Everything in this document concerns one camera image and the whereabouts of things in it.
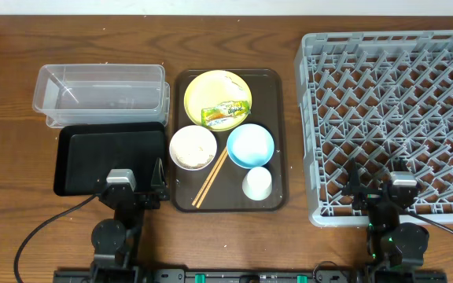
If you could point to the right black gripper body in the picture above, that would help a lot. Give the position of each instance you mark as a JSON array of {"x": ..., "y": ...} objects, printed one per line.
[{"x": 375, "y": 192}]

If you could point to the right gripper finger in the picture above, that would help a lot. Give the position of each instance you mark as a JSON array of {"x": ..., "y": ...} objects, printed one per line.
[
  {"x": 400, "y": 165},
  {"x": 353, "y": 176}
]

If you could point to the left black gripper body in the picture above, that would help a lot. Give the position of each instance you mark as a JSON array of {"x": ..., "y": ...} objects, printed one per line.
[{"x": 141, "y": 206}]

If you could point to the green yellow snack wrapper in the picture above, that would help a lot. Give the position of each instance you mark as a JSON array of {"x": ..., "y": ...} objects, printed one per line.
[{"x": 224, "y": 112}]

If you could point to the white plastic cup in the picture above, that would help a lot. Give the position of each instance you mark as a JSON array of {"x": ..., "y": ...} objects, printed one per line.
[{"x": 257, "y": 184}]

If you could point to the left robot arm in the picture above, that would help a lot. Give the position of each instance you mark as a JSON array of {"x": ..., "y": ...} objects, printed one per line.
[{"x": 116, "y": 240}]

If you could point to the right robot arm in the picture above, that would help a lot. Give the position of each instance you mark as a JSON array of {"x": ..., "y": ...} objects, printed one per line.
[{"x": 397, "y": 247}]

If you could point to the grey plastic dishwasher rack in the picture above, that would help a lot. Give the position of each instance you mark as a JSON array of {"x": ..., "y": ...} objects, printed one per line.
[{"x": 376, "y": 97}]

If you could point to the white bowl with rice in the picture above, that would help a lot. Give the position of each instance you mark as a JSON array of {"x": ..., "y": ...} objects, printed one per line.
[{"x": 193, "y": 148}]

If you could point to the wooden chopstick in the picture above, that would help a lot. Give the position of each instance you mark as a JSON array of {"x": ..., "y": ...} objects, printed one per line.
[
  {"x": 212, "y": 181},
  {"x": 208, "y": 178}
]

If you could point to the black plastic bin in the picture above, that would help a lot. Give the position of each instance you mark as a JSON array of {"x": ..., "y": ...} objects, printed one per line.
[{"x": 87, "y": 153}]

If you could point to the light blue bowl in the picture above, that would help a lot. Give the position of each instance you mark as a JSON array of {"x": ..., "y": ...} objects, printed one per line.
[{"x": 250, "y": 145}]

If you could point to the yellow round plate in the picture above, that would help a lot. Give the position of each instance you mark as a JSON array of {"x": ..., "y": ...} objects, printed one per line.
[{"x": 212, "y": 88}]

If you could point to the clear plastic bin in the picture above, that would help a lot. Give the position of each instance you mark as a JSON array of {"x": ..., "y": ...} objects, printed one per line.
[{"x": 70, "y": 94}]

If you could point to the dark brown serving tray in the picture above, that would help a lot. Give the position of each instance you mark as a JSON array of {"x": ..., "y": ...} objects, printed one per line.
[{"x": 225, "y": 194}]

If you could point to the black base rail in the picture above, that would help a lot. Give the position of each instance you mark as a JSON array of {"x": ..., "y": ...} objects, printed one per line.
[{"x": 181, "y": 276}]

